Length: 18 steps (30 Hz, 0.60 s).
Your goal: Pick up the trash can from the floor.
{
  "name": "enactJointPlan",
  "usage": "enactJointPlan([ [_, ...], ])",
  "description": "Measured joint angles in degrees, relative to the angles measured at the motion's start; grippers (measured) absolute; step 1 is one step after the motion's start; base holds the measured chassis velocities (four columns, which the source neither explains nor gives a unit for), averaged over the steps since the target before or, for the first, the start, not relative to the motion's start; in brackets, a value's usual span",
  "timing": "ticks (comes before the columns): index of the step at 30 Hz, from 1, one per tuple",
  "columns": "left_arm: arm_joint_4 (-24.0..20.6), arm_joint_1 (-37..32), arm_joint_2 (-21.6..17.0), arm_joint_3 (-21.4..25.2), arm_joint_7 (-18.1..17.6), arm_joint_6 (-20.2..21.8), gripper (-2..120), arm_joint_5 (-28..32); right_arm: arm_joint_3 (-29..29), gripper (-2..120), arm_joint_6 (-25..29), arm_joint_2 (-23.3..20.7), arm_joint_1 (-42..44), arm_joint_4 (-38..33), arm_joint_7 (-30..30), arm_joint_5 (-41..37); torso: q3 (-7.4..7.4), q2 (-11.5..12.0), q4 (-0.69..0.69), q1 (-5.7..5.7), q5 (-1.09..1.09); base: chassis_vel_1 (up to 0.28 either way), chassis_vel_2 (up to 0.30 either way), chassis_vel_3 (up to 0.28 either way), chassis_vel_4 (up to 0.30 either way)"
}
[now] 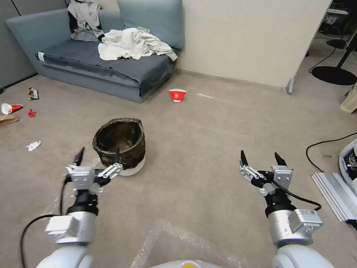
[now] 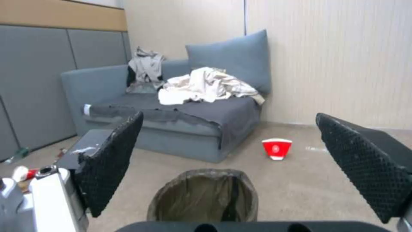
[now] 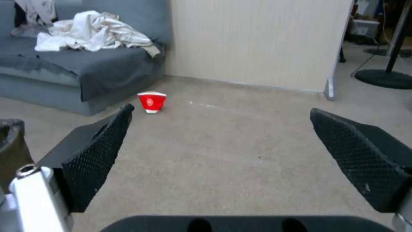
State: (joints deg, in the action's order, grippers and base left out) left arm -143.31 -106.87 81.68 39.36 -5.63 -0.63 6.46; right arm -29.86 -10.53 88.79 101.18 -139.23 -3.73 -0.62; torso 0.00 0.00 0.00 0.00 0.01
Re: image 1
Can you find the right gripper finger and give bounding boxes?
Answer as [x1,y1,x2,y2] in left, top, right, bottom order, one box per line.
[271,152,293,171]
[238,150,266,182]

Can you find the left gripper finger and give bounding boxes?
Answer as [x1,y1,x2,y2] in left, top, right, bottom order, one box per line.
[66,147,91,174]
[97,149,124,179]

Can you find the white trash can, black bag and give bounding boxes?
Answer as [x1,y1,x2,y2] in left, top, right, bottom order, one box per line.
[92,118,147,177]

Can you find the black floor stand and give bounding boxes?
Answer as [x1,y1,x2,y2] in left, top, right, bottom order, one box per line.
[311,22,357,85]

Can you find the crumpled white tissue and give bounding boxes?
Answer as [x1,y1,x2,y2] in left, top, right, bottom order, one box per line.
[26,140,42,152]

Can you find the white and blue container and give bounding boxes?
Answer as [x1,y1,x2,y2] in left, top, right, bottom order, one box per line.
[339,139,357,190]

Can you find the brown paper bag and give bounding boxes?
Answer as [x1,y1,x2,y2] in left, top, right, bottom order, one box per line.
[0,114,19,127]

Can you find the red and white packet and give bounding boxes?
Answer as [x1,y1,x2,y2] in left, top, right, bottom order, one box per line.
[0,102,25,115]

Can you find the brown cardboard box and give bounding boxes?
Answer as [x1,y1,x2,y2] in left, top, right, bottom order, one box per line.
[340,83,357,114]

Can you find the clear bubble wrap sheet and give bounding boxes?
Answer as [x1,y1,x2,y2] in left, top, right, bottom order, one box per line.
[134,217,251,268]

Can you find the dark grey sofa seat cover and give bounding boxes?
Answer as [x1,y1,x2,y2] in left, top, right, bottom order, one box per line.
[35,39,176,95]

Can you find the red paper cup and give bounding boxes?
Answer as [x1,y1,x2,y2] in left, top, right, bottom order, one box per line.
[168,89,188,103]

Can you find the white robot front shell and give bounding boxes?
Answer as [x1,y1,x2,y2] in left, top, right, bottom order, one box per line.
[150,259,221,268]

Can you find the crumpled white cloth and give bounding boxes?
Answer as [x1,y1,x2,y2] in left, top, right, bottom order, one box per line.
[97,26,178,62]

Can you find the small black stand base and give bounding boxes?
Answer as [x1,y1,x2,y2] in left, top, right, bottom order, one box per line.
[326,39,348,48]

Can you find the blue-grey sofa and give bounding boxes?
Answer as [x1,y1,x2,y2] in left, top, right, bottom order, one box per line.
[5,0,184,104]

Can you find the grey and white garment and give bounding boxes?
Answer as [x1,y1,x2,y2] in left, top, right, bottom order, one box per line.
[67,0,106,42]

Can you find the blue-grey sofa cushion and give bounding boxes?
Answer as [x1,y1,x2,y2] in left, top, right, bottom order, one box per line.
[116,0,184,51]

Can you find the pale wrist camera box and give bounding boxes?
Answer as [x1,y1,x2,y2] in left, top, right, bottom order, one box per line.
[272,166,293,191]
[68,168,96,191]

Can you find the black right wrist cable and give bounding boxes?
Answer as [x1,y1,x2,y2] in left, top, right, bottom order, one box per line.
[272,180,322,211]

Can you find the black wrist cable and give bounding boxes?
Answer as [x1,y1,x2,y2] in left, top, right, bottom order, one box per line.
[19,173,69,268]
[272,180,322,211]

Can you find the black floor cable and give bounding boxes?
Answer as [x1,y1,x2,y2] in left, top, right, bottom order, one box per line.
[306,133,357,173]

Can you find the aluminium profile rail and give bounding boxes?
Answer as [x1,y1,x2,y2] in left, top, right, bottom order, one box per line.
[311,172,357,223]

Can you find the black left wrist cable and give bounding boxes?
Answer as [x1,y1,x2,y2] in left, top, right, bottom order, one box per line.
[19,173,69,268]

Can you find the thin black stand cable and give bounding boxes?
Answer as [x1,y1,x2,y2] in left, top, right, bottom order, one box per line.
[308,46,338,74]

